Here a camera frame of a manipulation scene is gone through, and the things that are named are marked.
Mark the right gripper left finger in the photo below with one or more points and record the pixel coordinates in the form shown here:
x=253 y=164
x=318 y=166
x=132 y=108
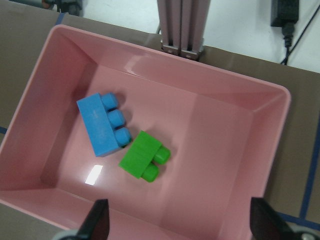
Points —
x=96 y=225

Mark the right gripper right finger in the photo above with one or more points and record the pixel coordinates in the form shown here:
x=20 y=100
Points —
x=265 y=223

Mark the green toy block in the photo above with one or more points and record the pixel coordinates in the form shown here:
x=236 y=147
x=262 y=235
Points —
x=144 y=156

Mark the blue toy block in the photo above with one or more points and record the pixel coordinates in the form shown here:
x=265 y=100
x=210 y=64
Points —
x=104 y=123

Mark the pink plastic box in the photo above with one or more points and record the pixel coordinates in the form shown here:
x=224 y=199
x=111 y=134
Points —
x=222 y=129

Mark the black power strip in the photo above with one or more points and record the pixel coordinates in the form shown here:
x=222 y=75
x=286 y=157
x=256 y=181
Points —
x=283 y=12

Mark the aluminium frame post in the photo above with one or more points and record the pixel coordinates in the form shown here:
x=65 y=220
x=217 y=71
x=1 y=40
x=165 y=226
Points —
x=182 y=24

